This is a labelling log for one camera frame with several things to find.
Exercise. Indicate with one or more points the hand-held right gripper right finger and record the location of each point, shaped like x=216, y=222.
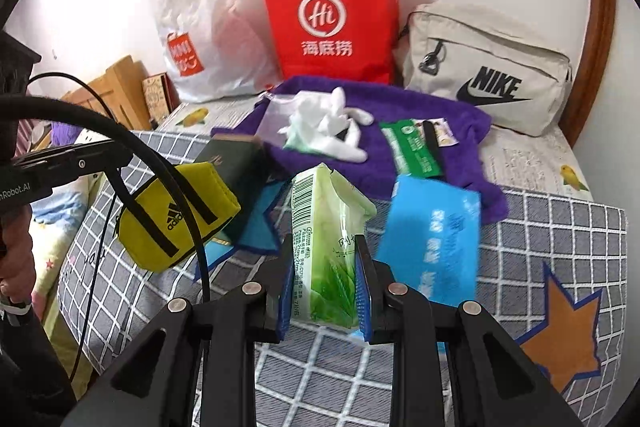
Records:
x=362, y=302

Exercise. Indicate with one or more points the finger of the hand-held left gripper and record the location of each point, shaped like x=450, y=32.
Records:
x=75, y=159

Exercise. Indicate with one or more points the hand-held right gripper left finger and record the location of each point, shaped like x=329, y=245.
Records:
x=286, y=307

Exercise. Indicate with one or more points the green tissue pack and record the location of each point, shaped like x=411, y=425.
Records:
x=325, y=232

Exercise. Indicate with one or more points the yellow small bag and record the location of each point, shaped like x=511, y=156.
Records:
x=150, y=227

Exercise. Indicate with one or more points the white glove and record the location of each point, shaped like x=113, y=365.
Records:
x=320, y=107
x=345, y=147

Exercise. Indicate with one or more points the green wipes packet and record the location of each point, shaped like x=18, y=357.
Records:
x=407, y=147

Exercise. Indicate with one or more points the clear plastic bag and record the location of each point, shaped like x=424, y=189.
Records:
x=277, y=117

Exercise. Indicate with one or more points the person's left forearm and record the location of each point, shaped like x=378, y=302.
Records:
x=30, y=357

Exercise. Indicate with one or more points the person's left hand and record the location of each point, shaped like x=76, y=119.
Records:
x=17, y=257

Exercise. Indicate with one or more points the floral bed sheet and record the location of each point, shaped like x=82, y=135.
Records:
x=55, y=227

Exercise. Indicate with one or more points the brown cardboard boxes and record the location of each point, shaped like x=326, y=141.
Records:
x=120, y=92

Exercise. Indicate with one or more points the blue tissue pack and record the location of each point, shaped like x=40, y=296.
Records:
x=430, y=232

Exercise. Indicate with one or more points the patterned cardboard box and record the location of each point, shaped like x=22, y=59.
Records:
x=157, y=94

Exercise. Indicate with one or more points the purple towel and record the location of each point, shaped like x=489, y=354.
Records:
x=380, y=167

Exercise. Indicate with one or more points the dark green tin box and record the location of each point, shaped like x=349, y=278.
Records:
x=235, y=162

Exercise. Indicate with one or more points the grey checked blanket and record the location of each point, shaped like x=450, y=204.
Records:
x=525, y=257

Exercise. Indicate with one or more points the small printed sticker card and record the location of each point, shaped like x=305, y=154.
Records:
x=445, y=133

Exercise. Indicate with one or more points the white plastic shopping bag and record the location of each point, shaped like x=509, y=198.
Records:
x=215, y=32

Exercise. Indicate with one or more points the beige sling bag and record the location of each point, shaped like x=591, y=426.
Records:
x=480, y=57

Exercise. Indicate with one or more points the wooden headboard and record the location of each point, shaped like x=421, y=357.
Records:
x=597, y=57

